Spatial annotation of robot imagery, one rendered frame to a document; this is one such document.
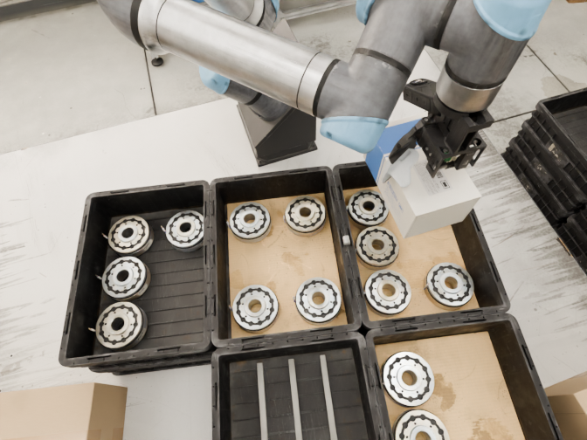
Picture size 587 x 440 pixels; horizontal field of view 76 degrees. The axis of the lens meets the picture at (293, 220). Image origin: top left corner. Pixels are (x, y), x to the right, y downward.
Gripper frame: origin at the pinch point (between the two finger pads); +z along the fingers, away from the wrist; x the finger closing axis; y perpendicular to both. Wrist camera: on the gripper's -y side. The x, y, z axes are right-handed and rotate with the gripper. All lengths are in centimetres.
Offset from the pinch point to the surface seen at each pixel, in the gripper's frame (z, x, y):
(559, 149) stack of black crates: 58, 84, -23
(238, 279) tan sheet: 27.9, -38.9, 0.4
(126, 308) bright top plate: 25, -65, 0
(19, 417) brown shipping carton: 25, -87, 16
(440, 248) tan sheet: 27.9, 10.1, 7.6
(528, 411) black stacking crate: 23, 8, 44
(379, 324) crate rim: 17.8, -13.5, 21.5
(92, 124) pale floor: 112, -109, -153
